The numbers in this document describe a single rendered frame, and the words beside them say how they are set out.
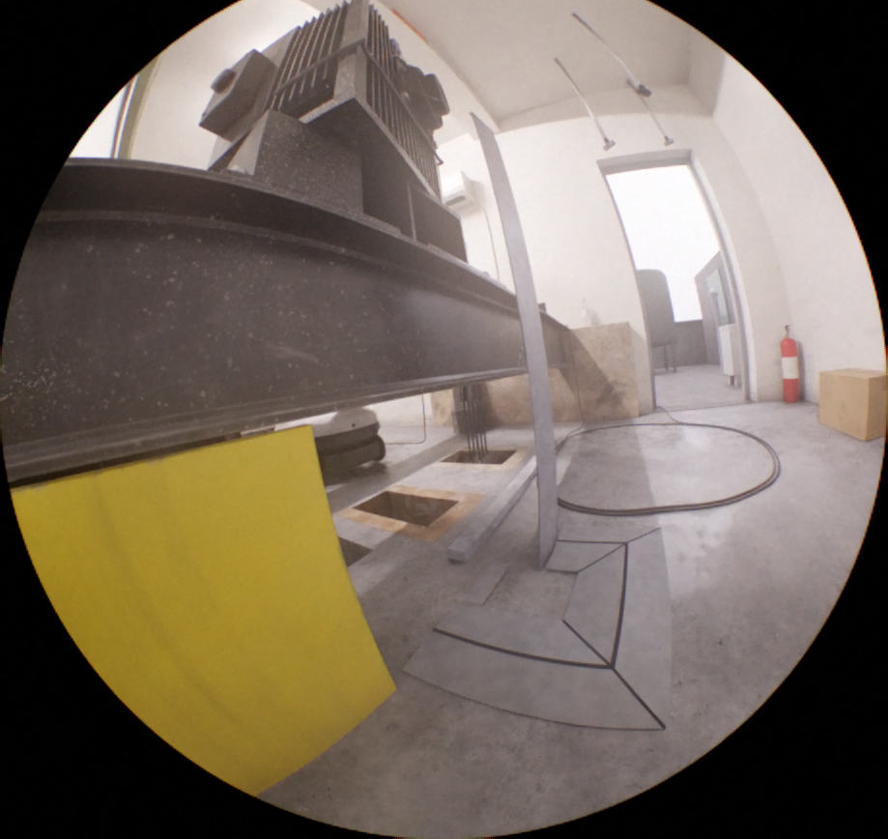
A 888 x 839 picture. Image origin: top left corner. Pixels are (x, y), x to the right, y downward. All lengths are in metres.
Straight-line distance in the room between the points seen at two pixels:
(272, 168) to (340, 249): 0.17
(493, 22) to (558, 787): 3.09
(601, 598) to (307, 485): 0.51
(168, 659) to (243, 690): 0.08
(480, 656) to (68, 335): 0.63
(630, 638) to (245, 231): 0.76
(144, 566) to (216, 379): 0.19
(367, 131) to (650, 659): 0.93
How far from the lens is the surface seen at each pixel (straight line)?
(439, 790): 0.44
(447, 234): 0.86
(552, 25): 2.85
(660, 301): 6.68
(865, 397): 1.71
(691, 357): 9.16
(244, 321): 0.36
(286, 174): 0.47
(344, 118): 0.56
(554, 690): 0.48
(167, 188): 0.36
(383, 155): 0.63
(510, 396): 2.30
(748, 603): 0.66
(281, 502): 0.28
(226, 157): 0.82
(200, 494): 0.25
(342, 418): 1.45
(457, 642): 0.53
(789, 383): 2.56
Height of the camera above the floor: 0.43
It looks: 3 degrees down
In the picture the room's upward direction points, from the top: 8 degrees counter-clockwise
